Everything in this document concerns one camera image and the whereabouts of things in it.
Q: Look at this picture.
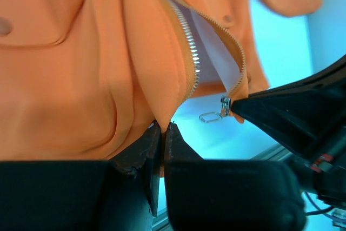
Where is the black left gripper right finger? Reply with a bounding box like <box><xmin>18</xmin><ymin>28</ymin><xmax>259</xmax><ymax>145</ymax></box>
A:
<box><xmin>164</xmin><ymin>123</ymin><xmax>307</xmax><ymax>231</ymax></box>

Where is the orange zip-up jacket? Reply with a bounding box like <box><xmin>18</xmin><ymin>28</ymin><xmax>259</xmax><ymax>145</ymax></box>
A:
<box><xmin>1</xmin><ymin>0</ymin><xmax>322</xmax><ymax>161</ymax></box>

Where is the silver zipper pull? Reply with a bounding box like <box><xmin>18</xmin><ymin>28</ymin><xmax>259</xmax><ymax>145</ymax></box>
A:
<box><xmin>199</xmin><ymin>96</ymin><xmax>231</xmax><ymax>123</ymax></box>

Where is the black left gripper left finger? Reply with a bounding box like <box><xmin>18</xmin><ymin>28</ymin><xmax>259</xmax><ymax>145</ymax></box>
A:
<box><xmin>1</xmin><ymin>122</ymin><xmax>161</xmax><ymax>230</ymax></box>

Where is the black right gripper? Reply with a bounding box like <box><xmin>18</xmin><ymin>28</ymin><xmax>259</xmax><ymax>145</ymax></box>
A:
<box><xmin>231</xmin><ymin>57</ymin><xmax>345</xmax><ymax>209</ymax></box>

